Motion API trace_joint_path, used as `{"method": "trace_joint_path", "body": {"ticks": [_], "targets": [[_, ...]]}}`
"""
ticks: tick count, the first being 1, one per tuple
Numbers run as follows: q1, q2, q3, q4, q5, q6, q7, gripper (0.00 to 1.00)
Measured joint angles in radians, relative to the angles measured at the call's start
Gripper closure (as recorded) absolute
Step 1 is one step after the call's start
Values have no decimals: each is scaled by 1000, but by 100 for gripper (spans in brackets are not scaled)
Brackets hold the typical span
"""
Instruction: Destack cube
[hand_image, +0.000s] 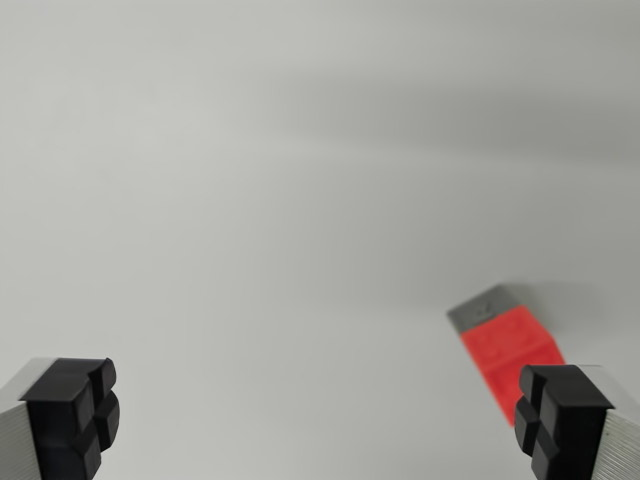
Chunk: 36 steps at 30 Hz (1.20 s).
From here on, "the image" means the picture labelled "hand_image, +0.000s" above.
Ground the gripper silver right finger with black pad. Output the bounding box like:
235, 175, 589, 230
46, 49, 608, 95
513, 363, 640, 480

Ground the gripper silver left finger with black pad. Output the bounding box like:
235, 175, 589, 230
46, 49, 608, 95
0, 356, 122, 480

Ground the red cube with studs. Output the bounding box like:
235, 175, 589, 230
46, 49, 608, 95
459, 304, 568, 428

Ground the grey cube with studs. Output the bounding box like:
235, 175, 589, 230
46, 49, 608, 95
445, 282, 527, 336

